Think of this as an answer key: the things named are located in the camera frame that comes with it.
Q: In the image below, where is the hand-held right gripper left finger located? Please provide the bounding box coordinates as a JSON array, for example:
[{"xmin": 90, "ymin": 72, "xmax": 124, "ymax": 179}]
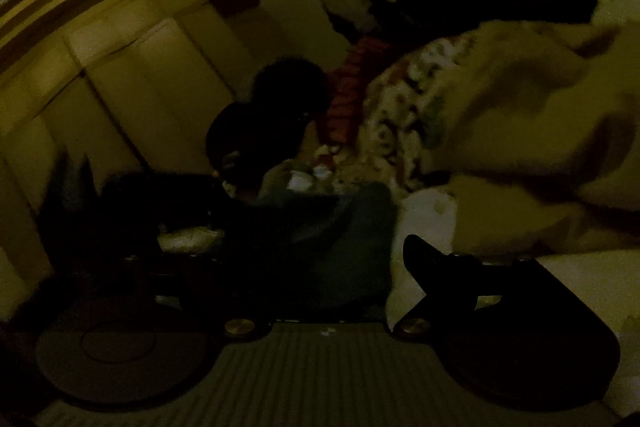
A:
[{"xmin": 120, "ymin": 252, "xmax": 263, "ymax": 339}]

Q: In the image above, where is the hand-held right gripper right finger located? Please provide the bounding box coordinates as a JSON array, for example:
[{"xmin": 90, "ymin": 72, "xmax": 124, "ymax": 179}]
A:
[{"xmin": 394, "ymin": 234, "xmax": 537, "ymax": 340}]

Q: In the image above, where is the dark green garment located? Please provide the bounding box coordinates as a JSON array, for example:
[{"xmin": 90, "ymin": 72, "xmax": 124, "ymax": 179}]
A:
[{"xmin": 220, "ymin": 181, "xmax": 398, "ymax": 320}]

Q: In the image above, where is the white leaf print duvet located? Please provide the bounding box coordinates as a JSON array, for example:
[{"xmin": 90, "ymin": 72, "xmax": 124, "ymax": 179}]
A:
[{"xmin": 157, "ymin": 189, "xmax": 640, "ymax": 413}]

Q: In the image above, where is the beige wardrobe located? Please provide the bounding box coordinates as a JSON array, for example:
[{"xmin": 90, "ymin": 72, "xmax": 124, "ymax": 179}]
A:
[{"xmin": 0, "ymin": 0, "xmax": 275, "ymax": 308}]

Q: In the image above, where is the olive green garment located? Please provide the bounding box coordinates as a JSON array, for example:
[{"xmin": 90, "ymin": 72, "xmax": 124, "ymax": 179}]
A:
[{"xmin": 257, "ymin": 159, "xmax": 313, "ymax": 204}]

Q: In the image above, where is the dark cloth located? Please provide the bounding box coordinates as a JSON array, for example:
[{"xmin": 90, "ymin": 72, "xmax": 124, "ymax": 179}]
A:
[{"xmin": 204, "ymin": 57, "xmax": 334, "ymax": 204}]

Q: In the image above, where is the yellow monkey print blanket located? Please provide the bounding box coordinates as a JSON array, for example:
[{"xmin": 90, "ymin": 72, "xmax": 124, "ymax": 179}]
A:
[{"xmin": 357, "ymin": 0, "xmax": 640, "ymax": 258}]

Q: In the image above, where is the red knitted garment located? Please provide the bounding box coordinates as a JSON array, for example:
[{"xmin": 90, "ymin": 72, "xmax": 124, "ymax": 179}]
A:
[{"xmin": 322, "ymin": 36, "xmax": 392, "ymax": 146}]

